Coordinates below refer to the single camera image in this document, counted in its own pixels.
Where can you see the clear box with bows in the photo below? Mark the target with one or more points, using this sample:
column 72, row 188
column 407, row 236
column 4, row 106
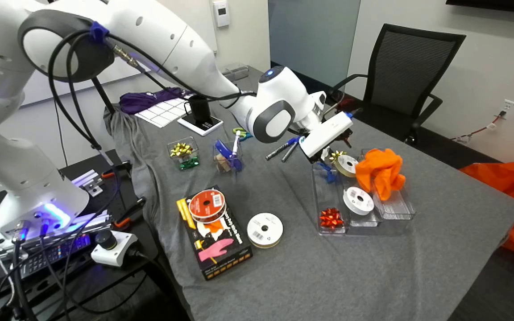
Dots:
column 186, row 163

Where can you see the gold gift bow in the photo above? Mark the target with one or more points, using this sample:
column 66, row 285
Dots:
column 181, row 151

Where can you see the black office chair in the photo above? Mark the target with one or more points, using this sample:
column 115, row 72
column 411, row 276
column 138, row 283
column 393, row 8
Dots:
column 406, row 65

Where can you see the clear divided organizer tray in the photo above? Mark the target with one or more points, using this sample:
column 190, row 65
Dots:
column 345, row 210

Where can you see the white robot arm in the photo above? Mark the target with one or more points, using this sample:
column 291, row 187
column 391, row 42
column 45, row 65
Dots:
column 79, row 40

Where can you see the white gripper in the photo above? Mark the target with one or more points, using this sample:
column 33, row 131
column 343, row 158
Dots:
column 325, row 133

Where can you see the brown cork piece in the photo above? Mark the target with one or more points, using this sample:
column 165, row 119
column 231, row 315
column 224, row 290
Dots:
column 222, row 163

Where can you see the purple cloth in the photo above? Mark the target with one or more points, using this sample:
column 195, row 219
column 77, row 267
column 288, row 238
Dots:
column 136, row 103

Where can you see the white yellow ribbon spool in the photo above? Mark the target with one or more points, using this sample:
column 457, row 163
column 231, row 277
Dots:
column 345, row 165

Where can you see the orange ribbon spool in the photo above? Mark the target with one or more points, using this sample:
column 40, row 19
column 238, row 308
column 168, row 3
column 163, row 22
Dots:
column 207, row 206

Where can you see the white ribbon spool in tray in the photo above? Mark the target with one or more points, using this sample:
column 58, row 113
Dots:
column 357, row 201

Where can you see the black white box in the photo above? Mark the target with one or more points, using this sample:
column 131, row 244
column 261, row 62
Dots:
column 197, row 117

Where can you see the black orange craft package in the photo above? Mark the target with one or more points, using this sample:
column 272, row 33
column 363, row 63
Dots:
column 218, row 245

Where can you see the white gold ribbon spool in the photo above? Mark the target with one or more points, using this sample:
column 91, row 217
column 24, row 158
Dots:
column 265, row 231

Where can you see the blue ribbon piece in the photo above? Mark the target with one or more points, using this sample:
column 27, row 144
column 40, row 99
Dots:
column 329, row 174

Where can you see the small red gift bow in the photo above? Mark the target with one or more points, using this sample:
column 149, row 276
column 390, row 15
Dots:
column 331, row 219

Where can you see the grey table cloth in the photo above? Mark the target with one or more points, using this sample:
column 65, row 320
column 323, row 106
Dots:
column 420, row 276

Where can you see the white grid paper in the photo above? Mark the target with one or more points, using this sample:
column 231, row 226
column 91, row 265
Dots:
column 163, row 113

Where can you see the orange ribbon bundle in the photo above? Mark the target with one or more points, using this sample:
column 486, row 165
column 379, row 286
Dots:
column 381, row 174

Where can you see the silver blue pen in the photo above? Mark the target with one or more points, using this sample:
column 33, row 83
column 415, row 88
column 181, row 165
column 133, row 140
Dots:
column 282, row 149
column 290, row 153

